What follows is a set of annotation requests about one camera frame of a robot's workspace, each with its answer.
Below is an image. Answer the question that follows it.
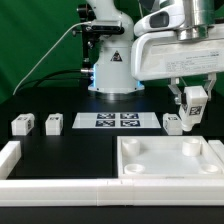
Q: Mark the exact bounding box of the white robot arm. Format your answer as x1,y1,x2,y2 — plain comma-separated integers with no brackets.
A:
77,0,224,100

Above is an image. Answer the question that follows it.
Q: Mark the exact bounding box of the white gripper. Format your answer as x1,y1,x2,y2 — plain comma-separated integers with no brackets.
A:
131,25,224,105

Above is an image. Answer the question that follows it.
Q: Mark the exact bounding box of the white camera cable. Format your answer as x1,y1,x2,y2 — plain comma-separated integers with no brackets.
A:
12,21,93,96

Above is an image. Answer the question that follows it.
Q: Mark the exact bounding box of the black cable bundle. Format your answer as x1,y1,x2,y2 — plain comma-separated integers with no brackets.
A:
13,68,93,96

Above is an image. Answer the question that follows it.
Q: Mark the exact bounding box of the white obstacle fence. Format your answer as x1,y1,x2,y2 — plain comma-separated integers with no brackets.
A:
0,140,224,207

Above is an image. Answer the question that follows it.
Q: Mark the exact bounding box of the white square tabletop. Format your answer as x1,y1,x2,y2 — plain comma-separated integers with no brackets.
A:
117,136,224,179

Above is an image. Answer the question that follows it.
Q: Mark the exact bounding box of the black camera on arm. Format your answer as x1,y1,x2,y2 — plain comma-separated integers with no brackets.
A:
86,20,124,35

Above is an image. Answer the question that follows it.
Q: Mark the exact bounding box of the white fiducial marker sheet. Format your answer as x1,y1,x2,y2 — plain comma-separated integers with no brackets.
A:
72,112,160,129

